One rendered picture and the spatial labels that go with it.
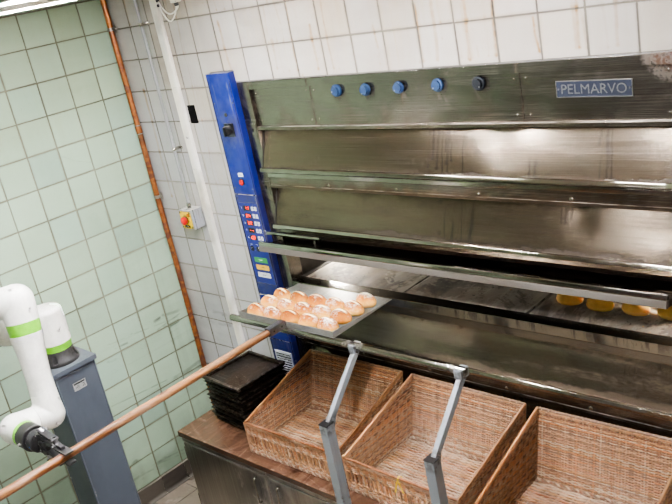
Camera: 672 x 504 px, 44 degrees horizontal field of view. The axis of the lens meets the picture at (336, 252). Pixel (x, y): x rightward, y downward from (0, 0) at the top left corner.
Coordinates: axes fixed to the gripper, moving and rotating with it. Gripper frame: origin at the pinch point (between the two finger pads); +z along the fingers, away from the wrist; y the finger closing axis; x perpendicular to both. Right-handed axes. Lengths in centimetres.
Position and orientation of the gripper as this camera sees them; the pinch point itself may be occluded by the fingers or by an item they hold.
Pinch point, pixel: (65, 455)
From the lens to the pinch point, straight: 287.5
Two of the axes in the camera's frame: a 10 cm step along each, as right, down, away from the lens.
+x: -6.6, 3.7, -6.5
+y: 1.8, 9.2, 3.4
